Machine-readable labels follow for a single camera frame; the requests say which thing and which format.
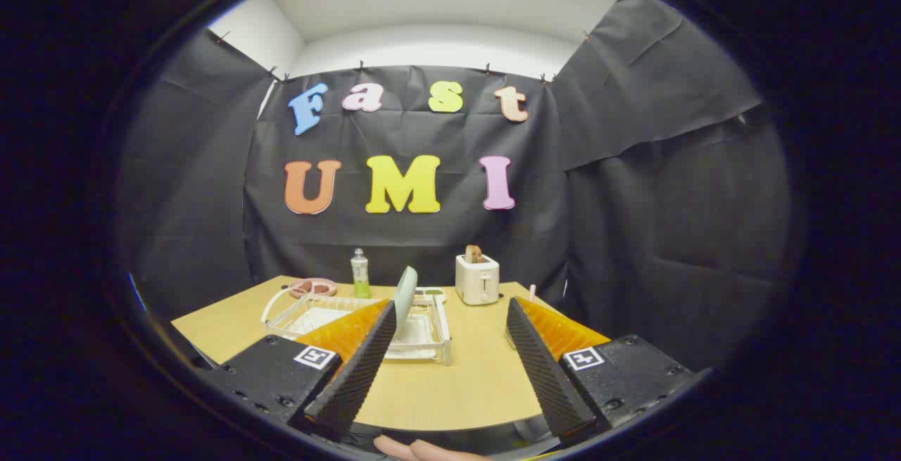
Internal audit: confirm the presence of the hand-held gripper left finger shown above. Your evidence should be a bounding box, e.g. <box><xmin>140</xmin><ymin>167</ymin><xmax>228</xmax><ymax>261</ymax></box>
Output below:
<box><xmin>199</xmin><ymin>299</ymin><xmax>397</xmax><ymax>441</ymax></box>

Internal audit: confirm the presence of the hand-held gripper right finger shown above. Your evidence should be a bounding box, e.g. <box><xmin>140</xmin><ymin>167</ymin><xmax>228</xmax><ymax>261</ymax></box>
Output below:
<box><xmin>505</xmin><ymin>297</ymin><xmax>712</xmax><ymax>448</ymax></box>

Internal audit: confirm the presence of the pale green plate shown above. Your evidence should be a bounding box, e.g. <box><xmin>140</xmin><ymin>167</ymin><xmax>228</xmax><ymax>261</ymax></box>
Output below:
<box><xmin>393</xmin><ymin>266</ymin><xmax>419</xmax><ymax>335</ymax></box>

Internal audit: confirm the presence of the white wire dish rack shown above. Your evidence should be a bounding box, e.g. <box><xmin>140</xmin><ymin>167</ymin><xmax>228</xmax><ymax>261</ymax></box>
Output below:
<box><xmin>261</xmin><ymin>285</ymin><xmax>452</xmax><ymax>367</ymax></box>

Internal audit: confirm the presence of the pink divided dish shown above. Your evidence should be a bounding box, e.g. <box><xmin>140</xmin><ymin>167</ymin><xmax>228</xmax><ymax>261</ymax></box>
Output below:
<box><xmin>288</xmin><ymin>277</ymin><xmax>337</xmax><ymax>299</ymax></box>

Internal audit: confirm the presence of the green drink bottle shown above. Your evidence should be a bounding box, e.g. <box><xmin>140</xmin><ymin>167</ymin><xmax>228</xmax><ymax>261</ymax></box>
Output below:
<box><xmin>351</xmin><ymin>248</ymin><xmax>372</xmax><ymax>299</ymax></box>

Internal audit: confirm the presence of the cream toaster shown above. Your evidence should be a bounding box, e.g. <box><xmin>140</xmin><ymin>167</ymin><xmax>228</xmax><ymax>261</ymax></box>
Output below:
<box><xmin>455</xmin><ymin>254</ymin><xmax>500</xmax><ymax>306</ymax></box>

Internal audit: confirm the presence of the black backdrop cloth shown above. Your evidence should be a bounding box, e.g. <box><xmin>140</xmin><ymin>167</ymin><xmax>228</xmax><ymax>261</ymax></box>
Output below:
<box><xmin>116</xmin><ymin>0</ymin><xmax>793</xmax><ymax>370</ymax></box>

